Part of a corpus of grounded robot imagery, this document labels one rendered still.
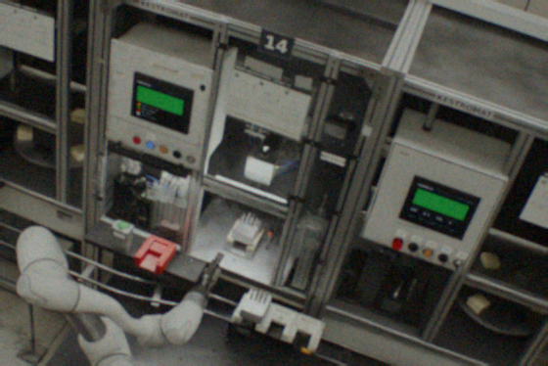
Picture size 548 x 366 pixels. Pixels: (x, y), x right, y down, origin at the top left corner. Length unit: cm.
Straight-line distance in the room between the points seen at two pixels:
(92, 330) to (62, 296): 44
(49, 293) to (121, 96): 93
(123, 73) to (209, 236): 90
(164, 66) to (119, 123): 36
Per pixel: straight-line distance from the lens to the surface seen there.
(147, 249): 304
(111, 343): 271
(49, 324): 400
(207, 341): 310
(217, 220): 331
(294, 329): 296
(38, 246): 231
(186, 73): 261
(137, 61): 269
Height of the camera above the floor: 307
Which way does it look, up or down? 38 degrees down
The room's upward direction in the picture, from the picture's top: 11 degrees clockwise
